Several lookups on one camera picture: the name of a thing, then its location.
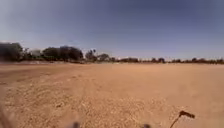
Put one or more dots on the row of trees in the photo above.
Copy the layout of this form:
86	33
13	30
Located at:
65	53

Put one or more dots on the brown dirt ground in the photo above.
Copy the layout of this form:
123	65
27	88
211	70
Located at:
113	90

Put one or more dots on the robot's own part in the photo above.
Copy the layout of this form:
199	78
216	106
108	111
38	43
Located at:
146	126
76	125

